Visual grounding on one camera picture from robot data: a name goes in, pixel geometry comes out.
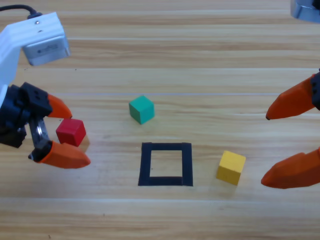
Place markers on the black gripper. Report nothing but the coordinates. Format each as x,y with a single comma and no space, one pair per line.
317,90
15,112

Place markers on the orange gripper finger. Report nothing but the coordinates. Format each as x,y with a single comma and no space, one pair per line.
295,172

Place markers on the red wooden cube block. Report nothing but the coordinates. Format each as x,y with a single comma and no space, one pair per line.
71,131

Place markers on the yellow wooden cube block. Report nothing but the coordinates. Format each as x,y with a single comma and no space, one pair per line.
230,167

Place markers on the green wooden cube block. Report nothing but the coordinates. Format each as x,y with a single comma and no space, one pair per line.
141,110

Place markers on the black tape square outline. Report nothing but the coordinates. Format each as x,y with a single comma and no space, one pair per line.
145,165

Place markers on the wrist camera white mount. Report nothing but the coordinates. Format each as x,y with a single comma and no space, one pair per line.
37,30
306,12

